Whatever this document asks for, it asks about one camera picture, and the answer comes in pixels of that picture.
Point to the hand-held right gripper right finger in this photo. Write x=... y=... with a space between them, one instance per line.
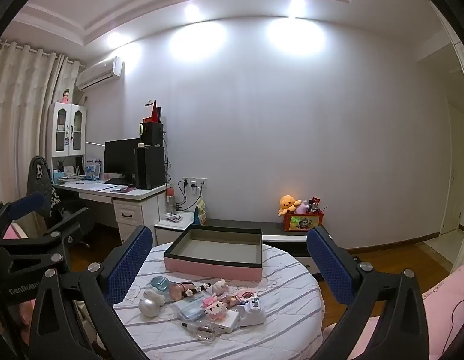
x=329 y=266

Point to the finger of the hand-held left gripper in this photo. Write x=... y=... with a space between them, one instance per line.
x=25 y=245
x=27 y=202

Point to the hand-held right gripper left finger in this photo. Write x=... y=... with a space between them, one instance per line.
x=130 y=266

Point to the silver egg-shaped toy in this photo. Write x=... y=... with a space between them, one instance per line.
x=149 y=306

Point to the black floral hair clip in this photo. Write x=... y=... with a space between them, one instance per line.
x=196 y=287

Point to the clear blue plastic box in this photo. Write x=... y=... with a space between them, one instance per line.
x=190 y=309

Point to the pink storage box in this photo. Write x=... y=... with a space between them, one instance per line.
x=213 y=270

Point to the pink flower trinket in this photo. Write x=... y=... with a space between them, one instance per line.
x=247 y=294

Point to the pink block figure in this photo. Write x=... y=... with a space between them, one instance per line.
x=212 y=305

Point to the white animal figurine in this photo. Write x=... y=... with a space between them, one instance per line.
x=219 y=287

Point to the white charger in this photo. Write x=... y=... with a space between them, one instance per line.
x=251 y=313

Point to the clear plastic case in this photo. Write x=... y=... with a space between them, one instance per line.
x=202 y=333

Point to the white power bank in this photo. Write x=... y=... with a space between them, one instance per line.
x=226 y=324

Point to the pink blanket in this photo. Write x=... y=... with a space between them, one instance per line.
x=14 y=230

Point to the grey printed jacket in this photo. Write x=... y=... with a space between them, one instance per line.
x=42 y=180

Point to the black office chair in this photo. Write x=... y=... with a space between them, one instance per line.
x=74 y=217

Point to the white nightstand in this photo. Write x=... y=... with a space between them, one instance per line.
x=168 y=232

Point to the red toy box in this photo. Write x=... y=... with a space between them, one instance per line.
x=303 y=223

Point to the pink packet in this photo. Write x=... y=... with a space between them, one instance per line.
x=172 y=217

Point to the white desk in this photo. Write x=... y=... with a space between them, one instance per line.
x=142 y=202

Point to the pink plush toy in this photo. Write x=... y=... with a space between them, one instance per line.
x=302 y=207

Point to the white papers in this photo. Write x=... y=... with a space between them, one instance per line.
x=95 y=186

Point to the blue and white box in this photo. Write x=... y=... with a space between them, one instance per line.
x=92 y=168

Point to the orange octopus plush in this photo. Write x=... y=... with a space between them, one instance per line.
x=288 y=204

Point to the pink mouse pad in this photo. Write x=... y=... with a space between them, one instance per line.
x=124 y=188

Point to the orange-capped bottle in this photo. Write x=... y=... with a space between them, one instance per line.
x=171 y=198

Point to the white glass-door cabinet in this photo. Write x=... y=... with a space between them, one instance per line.
x=67 y=131

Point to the black keyboard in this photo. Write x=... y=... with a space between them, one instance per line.
x=117 y=181

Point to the yellow snack bag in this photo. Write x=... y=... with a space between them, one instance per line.
x=201 y=213

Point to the beige curtain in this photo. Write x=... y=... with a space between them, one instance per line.
x=22 y=101

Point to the black computer tower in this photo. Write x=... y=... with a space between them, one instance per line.
x=151 y=167

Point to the black computer monitor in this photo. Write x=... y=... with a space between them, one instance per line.
x=121 y=157

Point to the pink doll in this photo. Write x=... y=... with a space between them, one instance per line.
x=66 y=96

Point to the small white desk fan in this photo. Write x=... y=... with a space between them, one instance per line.
x=142 y=135

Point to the black speaker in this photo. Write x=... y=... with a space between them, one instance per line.
x=154 y=134

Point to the white air conditioner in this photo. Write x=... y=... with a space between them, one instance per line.
x=99 y=73

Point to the red paper bag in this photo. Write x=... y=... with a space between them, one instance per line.
x=154 y=114

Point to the white door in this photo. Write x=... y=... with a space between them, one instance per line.
x=455 y=176

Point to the white wall socket panel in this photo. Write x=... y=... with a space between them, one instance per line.
x=194 y=183

